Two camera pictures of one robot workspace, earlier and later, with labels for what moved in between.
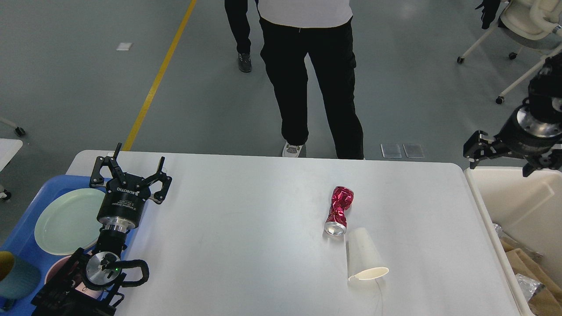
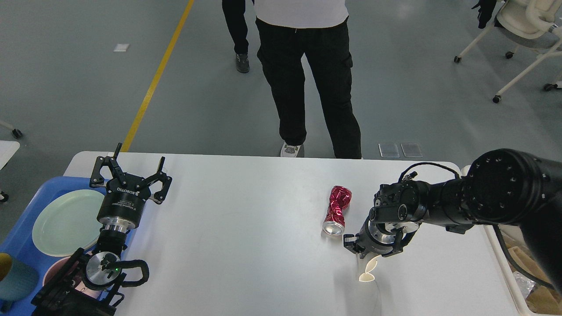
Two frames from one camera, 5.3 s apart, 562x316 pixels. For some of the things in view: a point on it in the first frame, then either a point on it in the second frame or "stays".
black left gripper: (124, 196) stays
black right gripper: (523, 135) to (381, 237)
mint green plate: (67, 223) stays
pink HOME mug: (55, 269) stays
